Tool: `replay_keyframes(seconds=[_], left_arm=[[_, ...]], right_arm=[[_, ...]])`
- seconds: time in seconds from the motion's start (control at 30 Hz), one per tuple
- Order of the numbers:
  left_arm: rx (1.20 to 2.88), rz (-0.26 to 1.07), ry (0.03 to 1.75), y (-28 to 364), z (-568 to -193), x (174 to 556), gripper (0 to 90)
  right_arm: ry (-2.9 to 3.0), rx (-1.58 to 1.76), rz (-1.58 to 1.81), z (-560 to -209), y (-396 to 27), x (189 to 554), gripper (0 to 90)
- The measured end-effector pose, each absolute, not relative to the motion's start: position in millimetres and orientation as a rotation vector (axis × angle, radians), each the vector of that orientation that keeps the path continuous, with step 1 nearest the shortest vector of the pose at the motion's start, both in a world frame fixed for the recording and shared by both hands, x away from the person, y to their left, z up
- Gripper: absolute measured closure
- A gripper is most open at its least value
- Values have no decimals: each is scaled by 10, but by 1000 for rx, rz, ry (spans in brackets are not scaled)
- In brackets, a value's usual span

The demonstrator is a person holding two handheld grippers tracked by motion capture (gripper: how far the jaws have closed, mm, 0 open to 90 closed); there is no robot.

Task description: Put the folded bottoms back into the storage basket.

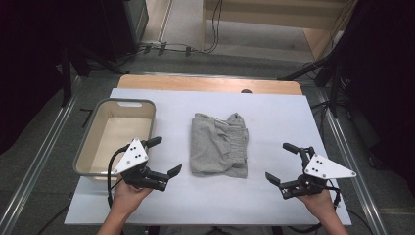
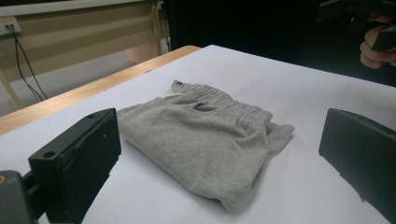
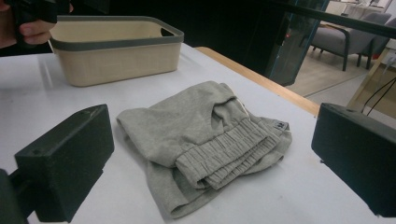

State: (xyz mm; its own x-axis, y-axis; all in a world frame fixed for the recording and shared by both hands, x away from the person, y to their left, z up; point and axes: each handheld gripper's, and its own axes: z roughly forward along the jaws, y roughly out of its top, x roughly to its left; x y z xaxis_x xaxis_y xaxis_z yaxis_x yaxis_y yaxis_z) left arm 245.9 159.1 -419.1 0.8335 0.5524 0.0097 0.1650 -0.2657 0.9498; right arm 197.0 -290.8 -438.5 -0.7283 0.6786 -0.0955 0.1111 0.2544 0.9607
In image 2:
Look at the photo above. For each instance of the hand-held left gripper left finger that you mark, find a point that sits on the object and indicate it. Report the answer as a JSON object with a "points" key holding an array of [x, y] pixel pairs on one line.
{"points": [[77, 161]]}

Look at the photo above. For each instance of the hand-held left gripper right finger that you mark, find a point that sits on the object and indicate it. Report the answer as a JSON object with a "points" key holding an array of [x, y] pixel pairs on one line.
{"points": [[364, 155]]}

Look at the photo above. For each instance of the grey pants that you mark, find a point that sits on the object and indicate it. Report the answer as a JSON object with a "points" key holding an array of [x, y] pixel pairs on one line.
{"points": [[193, 146]]}

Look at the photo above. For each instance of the wooden table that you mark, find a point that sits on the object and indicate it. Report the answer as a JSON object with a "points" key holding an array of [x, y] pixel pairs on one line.
{"points": [[77, 93]]}

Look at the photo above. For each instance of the white table sheet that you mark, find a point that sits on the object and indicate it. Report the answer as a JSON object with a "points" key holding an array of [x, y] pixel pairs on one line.
{"points": [[311, 93]]}

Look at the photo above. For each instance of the black curtain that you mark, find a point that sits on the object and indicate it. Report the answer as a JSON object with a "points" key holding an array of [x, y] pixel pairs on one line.
{"points": [[249, 28]]}

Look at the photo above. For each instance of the beige stepped platform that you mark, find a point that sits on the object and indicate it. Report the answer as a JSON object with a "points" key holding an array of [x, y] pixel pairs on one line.
{"points": [[93, 31]]}

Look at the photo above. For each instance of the white wall socket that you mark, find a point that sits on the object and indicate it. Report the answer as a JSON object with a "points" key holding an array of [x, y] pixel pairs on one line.
{"points": [[7, 25]]}

